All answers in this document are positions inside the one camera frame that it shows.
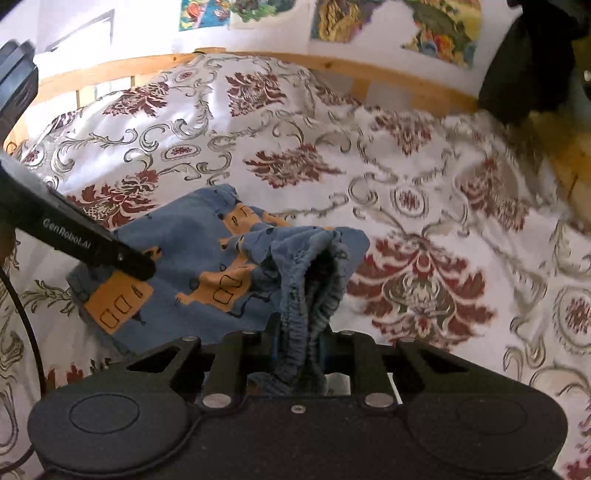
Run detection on blue pants with orange trucks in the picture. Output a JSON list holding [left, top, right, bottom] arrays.
[[67, 185, 370, 395]]

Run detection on white floral bedspread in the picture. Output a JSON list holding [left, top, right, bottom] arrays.
[[3, 54, 590, 479]]

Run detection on black cable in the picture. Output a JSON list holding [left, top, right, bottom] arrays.
[[0, 264, 50, 471]]

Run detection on wooden bed frame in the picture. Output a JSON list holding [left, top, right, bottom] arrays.
[[28, 47, 590, 210]]

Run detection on colourful wall poster left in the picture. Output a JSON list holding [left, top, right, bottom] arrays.
[[178, 0, 297, 31]]

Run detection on colourful wall poster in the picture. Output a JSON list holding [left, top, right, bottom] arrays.
[[311, 0, 482, 69], [178, 0, 297, 31]]

